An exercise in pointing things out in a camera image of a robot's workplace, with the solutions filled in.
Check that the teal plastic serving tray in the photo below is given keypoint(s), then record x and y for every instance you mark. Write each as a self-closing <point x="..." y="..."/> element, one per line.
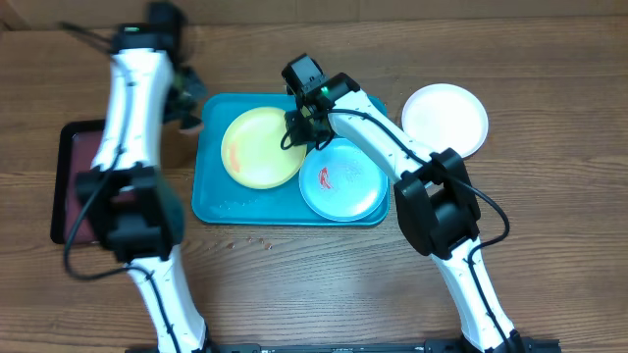
<point x="219" y="199"/>

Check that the white plastic plate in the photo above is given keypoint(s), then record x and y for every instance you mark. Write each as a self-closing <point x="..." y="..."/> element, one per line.
<point x="444" y="115"/>

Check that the dark red black-rimmed tray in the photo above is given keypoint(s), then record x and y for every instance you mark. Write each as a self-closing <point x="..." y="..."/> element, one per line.
<point x="78" y="144"/>

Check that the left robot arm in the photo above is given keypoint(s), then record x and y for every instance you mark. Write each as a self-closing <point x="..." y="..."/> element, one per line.
<point x="124" y="196"/>

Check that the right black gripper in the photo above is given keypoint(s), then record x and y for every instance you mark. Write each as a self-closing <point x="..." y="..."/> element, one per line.
<point x="293" y="126"/>

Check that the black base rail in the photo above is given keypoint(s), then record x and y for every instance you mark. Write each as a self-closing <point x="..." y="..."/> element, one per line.
<point x="530" y="345"/>

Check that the yellow-green plastic plate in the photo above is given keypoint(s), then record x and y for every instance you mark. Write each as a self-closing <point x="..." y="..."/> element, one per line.
<point x="251" y="149"/>

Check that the light blue plastic plate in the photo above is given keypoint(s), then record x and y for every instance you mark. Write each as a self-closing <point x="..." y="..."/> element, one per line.
<point x="341" y="184"/>

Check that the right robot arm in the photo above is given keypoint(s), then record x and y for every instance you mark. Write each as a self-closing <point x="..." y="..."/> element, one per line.
<point x="436" y="205"/>

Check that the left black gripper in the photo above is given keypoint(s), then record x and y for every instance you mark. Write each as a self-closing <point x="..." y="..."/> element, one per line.
<point x="197" y="91"/>

